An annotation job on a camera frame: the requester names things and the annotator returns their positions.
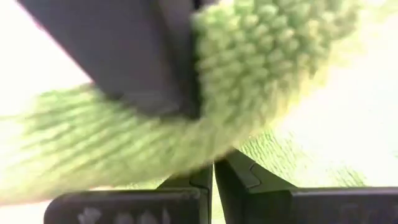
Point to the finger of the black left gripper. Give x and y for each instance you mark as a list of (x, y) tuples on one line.
[(124, 46)]

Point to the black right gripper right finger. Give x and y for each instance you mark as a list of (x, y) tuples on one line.
[(280, 205)]

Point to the green microfiber towel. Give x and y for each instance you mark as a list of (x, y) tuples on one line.
[(248, 77)]

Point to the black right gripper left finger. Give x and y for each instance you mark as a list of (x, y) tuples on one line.
[(130, 208)]

